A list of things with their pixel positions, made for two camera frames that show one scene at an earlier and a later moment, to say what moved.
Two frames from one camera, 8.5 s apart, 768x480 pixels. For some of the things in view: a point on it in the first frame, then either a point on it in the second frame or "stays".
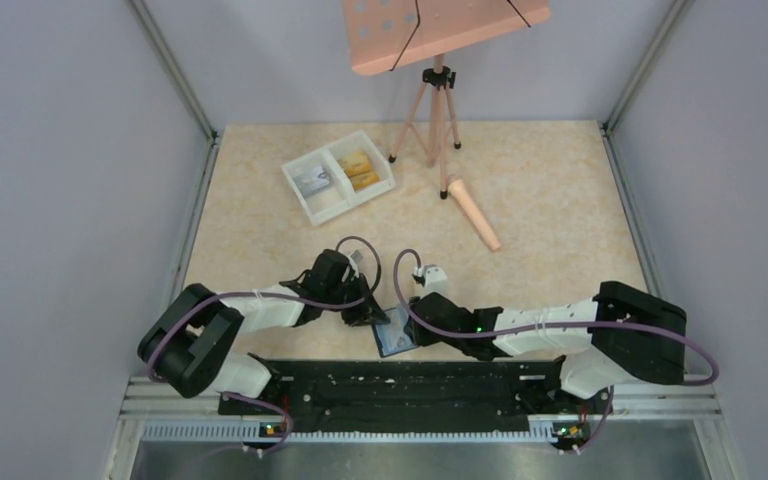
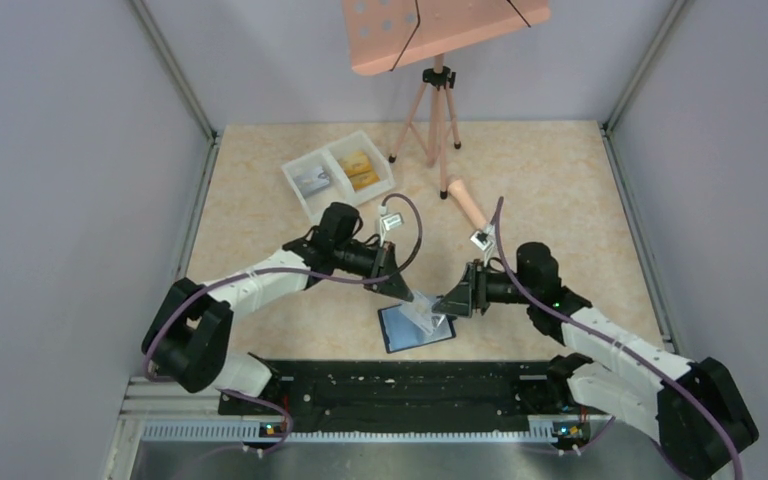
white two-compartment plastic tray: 339,176 stays
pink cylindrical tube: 458,188 stays
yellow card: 362,180 stays
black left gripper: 365,313 → 395,285
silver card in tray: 311,181 stays
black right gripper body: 423,337 → 495,287
